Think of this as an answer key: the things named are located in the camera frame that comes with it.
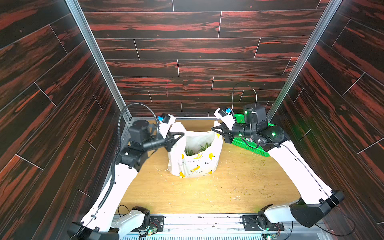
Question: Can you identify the black corrugated cable hose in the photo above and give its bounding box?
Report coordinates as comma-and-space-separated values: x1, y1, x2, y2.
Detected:
89, 103, 159, 217

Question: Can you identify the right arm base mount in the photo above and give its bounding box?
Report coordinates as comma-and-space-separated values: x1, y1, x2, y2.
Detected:
239, 204, 285, 240

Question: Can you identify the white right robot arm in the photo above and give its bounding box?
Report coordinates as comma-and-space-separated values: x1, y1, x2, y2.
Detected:
212, 104, 345, 231

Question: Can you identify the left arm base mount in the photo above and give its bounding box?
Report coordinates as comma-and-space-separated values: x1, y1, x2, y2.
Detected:
119, 206, 165, 237

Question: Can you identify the yellow pineapple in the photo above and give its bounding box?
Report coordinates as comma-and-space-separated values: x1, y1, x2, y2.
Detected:
185, 143, 212, 156

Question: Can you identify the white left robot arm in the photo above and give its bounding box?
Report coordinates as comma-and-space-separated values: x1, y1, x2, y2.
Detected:
68, 115, 184, 240

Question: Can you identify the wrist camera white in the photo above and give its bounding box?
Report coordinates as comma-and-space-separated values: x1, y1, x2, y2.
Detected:
214, 107, 236, 130
158, 113, 176, 139

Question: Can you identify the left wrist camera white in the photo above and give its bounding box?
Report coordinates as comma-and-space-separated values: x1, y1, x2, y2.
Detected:
158, 113, 176, 139

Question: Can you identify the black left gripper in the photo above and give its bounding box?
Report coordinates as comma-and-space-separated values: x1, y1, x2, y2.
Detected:
140, 130, 184, 154

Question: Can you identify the white plastic bag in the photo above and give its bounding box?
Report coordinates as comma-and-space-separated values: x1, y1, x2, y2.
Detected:
168, 122, 224, 178

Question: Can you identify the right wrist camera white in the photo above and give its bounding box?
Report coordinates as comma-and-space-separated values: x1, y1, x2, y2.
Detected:
214, 107, 236, 130

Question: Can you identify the green plastic basket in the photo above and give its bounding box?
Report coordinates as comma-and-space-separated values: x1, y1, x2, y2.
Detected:
232, 114, 270, 157

